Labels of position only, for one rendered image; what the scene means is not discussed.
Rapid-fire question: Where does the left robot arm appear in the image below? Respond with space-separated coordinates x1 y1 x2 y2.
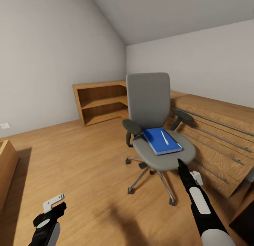
29 194 67 246

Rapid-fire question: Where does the folder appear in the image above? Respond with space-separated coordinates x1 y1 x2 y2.
142 127 182 155

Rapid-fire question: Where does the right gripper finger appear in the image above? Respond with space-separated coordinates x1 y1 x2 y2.
178 159 185 166

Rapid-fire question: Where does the swivel chair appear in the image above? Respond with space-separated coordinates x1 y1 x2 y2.
122 72 196 206

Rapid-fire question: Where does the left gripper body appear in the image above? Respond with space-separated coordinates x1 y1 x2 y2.
35 203 65 226

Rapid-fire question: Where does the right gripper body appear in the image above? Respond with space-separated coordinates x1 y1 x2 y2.
178 165 195 183

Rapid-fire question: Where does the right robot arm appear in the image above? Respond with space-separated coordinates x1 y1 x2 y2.
178 159 236 246

